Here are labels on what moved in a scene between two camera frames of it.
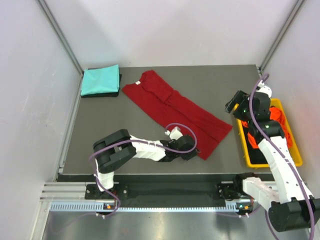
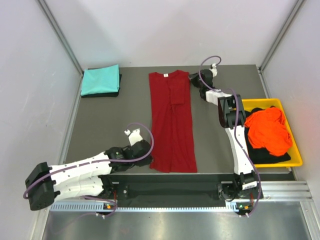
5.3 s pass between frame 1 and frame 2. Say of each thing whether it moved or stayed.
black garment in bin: stayed
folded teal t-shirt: stayed
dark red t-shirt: moved
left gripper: moved
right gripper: moved
